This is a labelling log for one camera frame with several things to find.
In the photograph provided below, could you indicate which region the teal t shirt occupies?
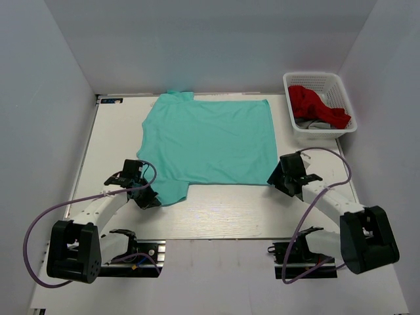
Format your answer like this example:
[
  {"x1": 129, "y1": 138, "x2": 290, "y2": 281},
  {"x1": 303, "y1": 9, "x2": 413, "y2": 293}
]
[{"x1": 136, "y1": 92, "x2": 278, "y2": 206}]

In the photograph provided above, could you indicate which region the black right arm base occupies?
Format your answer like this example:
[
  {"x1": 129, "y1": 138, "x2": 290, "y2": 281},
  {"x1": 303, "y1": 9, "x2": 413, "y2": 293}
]
[{"x1": 267, "y1": 241, "x2": 337, "y2": 280}]

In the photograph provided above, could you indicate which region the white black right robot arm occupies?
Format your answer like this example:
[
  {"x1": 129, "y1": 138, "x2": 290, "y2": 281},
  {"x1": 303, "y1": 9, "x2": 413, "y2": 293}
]
[{"x1": 268, "y1": 151, "x2": 400, "y2": 282}]

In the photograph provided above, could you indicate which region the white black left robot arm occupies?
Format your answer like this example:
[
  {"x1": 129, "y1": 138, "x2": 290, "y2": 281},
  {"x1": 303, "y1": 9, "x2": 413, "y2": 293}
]
[{"x1": 46, "y1": 159, "x2": 161, "y2": 284}]

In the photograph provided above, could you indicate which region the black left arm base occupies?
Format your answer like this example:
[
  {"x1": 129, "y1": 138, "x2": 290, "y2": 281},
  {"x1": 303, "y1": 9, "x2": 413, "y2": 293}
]
[{"x1": 98, "y1": 240, "x2": 166, "y2": 278}]

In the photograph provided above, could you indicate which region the grey t shirt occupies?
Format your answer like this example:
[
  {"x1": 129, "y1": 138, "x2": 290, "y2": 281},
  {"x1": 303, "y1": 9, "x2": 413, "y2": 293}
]
[{"x1": 295, "y1": 118, "x2": 335, "y2": 130}]

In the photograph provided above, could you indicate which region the red t shirt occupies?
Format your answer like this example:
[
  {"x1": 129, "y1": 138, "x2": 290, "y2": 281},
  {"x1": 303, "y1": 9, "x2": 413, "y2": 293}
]
[{"x1": 288, "y1": 85, "x2": 351, "y2": 129}]

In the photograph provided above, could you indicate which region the dark label sticker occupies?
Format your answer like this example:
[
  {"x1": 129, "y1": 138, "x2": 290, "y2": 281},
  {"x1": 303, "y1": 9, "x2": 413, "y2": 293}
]
[{"x1": 100, "y1": 98, "x2": 123, "y2": 104}]

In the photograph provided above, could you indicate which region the white plastic basket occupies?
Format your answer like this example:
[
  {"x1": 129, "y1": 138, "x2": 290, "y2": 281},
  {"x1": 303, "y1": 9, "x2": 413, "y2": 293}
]
[{"x1": 283, "y1": 72, "x2": 357, "y2": 140}]

